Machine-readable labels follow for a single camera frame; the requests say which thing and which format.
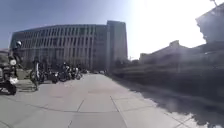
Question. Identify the large dark grey building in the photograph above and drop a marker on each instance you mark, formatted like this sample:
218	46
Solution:
166	53

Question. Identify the grey paved plaza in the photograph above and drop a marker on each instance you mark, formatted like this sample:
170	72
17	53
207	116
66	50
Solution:
93	100

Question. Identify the row of parked motorcycles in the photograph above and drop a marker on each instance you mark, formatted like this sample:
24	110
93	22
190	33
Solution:
50	75

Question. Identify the large curved grey building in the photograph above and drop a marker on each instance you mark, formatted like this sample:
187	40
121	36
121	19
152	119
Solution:
73	46

